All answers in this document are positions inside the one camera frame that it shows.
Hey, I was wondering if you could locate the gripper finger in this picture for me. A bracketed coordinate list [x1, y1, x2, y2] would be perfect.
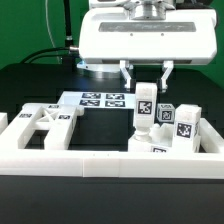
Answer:
[157, 61, 174, 91]
[119, 60, 134, 90]

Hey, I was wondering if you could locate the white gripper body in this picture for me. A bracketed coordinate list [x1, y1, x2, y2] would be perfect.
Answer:
[79, 7, 217, 65]

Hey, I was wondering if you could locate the white chair seat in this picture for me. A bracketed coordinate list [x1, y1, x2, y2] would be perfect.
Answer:
[128, 122, 202, 154]

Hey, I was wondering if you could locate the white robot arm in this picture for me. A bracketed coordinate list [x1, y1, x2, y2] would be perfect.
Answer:
[79, 0, 217, 92]

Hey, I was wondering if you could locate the white marker cube left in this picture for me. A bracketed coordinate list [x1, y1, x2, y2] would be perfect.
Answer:
[157, 103, 175, 122]

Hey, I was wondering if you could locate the white block at left edge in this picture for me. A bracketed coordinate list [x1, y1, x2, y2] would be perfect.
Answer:
[0, 112, 8, 134]

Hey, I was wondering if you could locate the black cable bundle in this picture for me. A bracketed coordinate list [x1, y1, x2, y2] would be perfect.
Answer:
[20, 0, 84, 64]

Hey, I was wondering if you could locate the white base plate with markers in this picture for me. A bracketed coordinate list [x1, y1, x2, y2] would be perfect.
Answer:
[58, 91, 135, 109]

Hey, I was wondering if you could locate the thin white cable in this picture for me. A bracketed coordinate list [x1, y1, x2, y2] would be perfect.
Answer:
[45, 0, 63, 64]

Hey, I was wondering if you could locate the white chair back frame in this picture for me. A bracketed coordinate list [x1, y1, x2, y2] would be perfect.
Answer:
[16, 103, 86, 151]

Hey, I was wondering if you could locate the white U-shaped fence frame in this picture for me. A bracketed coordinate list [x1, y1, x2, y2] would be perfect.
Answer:
[0, 117, 224, 179]

